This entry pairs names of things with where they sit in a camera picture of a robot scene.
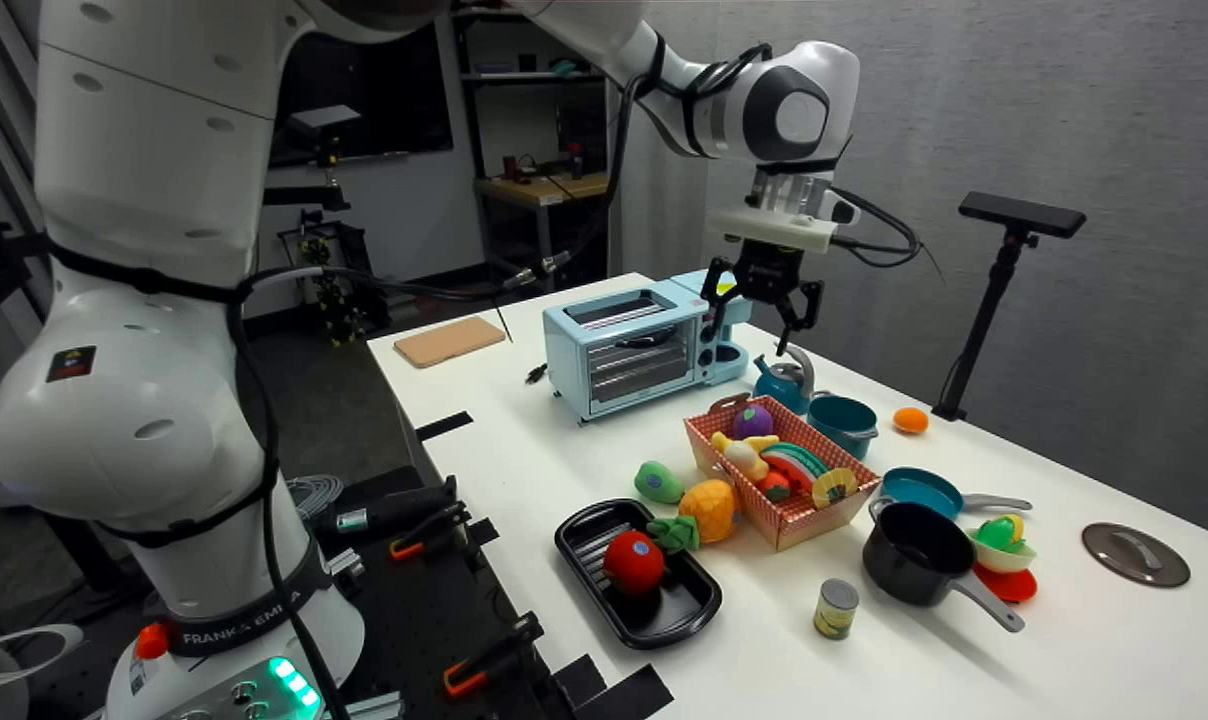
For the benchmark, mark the purple eggplant plush toy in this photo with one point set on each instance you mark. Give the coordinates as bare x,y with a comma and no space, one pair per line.
754,423

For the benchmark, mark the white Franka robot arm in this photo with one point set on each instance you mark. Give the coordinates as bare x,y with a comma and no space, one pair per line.
138,401

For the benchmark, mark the silver teal toy kettle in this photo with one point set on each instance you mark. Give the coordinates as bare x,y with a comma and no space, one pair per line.
786,384

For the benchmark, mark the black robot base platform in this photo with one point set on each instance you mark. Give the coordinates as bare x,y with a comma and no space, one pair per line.
406,624

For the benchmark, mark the black tripod device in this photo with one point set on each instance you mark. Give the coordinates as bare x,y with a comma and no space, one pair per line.
323,242

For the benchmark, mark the teal toy frying pan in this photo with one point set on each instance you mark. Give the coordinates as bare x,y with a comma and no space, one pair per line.
919,491

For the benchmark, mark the black orange bar clamp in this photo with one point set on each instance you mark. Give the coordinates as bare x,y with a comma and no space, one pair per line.
490,661
424,529

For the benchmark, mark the wooden cutting board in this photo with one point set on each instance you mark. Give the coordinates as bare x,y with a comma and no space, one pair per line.
448,340

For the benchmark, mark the light blue toaster oven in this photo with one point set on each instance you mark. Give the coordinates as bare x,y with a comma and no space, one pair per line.
624,346

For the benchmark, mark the black wall monitor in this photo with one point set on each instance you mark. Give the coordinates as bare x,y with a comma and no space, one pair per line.
365,94

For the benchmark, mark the round grey table grommet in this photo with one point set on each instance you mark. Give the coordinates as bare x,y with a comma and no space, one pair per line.
1134,552

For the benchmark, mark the black ridged plastic tray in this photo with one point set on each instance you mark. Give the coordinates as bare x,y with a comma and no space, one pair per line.
686,605

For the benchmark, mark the black toy pot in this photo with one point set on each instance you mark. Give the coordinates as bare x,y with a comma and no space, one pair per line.
919,563

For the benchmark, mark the red checkered cardboard box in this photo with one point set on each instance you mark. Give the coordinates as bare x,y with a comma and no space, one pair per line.
797,520

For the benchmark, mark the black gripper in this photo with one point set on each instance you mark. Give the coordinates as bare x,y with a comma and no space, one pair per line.
769,270

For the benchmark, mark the orange pineapple plush toy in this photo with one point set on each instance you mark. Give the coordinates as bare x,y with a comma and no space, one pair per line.
708,508

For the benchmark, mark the orange red plush toy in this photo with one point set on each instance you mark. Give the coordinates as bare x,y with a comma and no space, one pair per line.
773,484

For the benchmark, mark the small orange ball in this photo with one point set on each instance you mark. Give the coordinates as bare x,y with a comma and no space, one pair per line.
910,423

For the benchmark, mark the wooden desk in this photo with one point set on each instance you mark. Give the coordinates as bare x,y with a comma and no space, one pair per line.
547,194

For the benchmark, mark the teal toy pot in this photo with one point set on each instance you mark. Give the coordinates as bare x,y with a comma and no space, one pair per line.
845,427

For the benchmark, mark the red tomato plush toy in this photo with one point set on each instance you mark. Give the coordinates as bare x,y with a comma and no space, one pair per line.
634,563

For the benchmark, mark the black camera on stand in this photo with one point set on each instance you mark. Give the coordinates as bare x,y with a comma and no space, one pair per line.
990,293

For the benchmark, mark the green plush toy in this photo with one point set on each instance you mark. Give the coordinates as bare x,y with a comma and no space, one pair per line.
658,483

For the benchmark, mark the green yellow stacked toy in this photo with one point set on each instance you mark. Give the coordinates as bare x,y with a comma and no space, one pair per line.
1001,542

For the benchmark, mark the small tin can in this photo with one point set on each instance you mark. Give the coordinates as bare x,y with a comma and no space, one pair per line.
836,611

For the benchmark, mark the red toy plate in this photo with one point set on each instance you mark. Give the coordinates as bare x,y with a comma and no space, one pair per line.
1004,585

